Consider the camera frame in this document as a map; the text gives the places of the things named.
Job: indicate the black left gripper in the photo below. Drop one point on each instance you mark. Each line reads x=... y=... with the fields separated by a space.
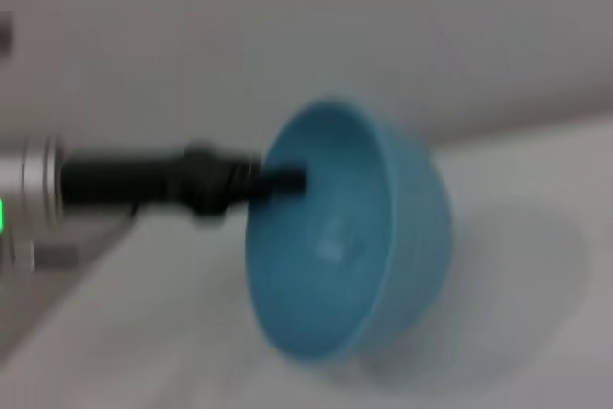
x=153 y=184

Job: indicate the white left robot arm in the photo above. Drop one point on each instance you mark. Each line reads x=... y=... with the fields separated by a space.
x=33 y=188

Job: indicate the blue bowl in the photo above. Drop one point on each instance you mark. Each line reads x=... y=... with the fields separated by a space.
x=345 y=246

